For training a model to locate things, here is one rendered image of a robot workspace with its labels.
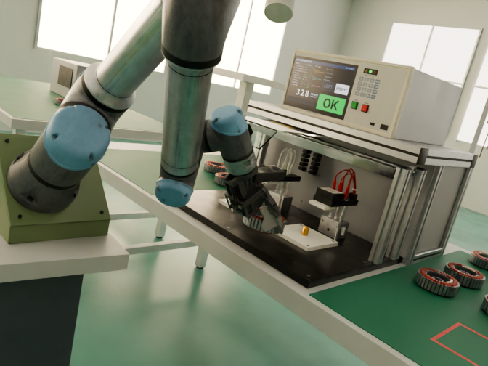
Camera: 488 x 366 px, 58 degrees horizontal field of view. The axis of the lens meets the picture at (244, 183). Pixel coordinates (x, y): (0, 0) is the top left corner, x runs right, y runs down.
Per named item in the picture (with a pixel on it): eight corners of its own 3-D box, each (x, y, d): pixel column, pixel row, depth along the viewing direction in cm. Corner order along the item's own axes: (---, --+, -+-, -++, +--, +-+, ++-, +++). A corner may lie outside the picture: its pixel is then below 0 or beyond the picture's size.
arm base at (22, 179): (14, 217, 92) (30, 197, 86) (-1, 154, 96) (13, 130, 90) (83, 209, 103) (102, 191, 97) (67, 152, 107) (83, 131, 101)
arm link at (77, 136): (17, 168, 87) (41, 132, 79) (47, 123, 96) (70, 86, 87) (74, 197, 92) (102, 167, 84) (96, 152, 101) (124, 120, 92)
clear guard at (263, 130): (258, 149, 124) (263, 128, 123) (206, 129, 140) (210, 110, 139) (326, 154, 147) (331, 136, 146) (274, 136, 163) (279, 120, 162)
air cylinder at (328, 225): (335, 240, 139) (340, 223, 137) (316, 230, 144) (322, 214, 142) (345, 238, 142) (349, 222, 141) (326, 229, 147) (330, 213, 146)
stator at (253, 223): (263, 237, 110) (266, 223, 109) (233, 219, 118) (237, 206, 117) (291, 233, 118) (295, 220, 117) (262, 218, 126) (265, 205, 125)
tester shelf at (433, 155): (417, 164, 118) (422, 147, 117) (245, 111, 164) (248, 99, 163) (473, 168, 149) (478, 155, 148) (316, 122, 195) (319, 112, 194)
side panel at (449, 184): (407, 266, 137) (441, 165, 129) (399, 261, 139) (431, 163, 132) (443, 255, 156) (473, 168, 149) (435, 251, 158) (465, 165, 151)
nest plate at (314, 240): (307, 251, 122) (308, 247, 122) (269, 230, 132) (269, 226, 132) (338, 245, 133) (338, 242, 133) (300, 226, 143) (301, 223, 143)
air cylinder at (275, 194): (279, 211, 155) (284, 197, 154) (265, 204, 160) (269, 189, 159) (289, 210, 158) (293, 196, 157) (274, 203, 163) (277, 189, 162)
